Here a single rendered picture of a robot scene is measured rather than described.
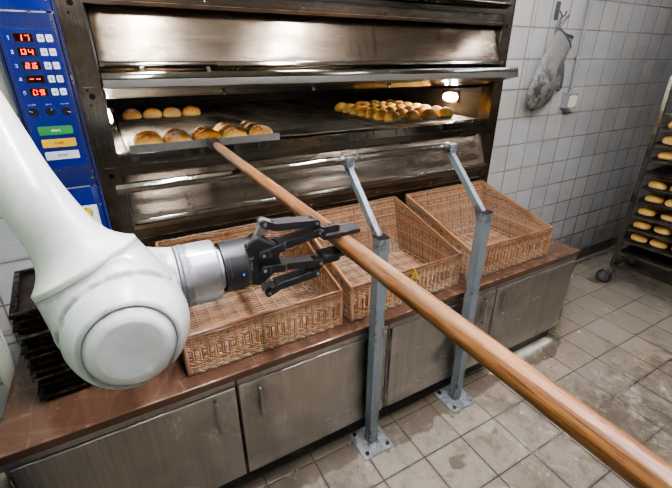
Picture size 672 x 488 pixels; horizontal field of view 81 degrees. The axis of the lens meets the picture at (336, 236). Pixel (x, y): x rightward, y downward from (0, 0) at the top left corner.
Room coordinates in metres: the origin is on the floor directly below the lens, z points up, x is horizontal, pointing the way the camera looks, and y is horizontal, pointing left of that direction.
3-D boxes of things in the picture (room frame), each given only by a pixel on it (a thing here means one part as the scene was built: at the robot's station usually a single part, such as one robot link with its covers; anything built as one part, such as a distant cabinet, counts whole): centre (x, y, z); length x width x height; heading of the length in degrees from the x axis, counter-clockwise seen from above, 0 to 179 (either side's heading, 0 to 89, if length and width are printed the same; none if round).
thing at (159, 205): (1.78, -0.04, 1.02); 1.79 x 0.11 x 0.19; 119
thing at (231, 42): (1.78, -0.04, 1.54); 1.79 x 0.11 x 0.19; 119
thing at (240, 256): (0.54, 0.13, 1.20); 0.09 x 0.07 x 0.08; 119
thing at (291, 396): (1.48, -0.08, 0.29); 2.42 x 0.56 x 0.58; 119
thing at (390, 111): (2.45, -0.33, 1.21); 0.61 x 0.48 x 0.06; 29
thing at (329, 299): (1.27, 0.33, 0.72); 0.56 x 0.49 x 0.28; 119
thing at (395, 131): (1.80, -0.03, 1.16); 1.80 x 0.06 x 0.04; 119
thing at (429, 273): (1.55, -0.18, 0.72); 0.56 x 0.49 x 0.28; 120
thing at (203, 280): (0.50, 0.20, 1.20); 0.09 x 0.06 x 0.09; 29
